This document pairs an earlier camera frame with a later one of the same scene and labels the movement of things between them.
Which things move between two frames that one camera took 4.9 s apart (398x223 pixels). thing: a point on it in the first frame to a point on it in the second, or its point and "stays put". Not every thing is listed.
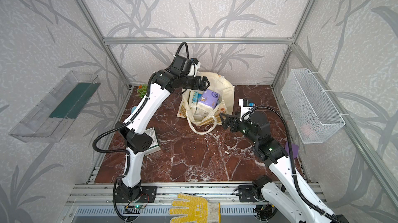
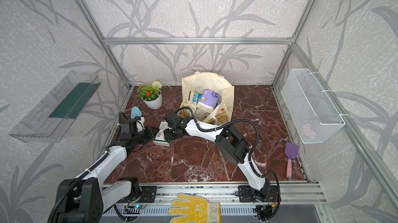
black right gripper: x=236 y=121 to x=166 y=133
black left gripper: x=197 y=86 to x=150 y=133
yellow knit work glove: x=199 y=210 stays put
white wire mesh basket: x=314 y=114 stays put
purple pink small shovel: x=295 y=149 stays put
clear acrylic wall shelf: x=48 y=121 stays put
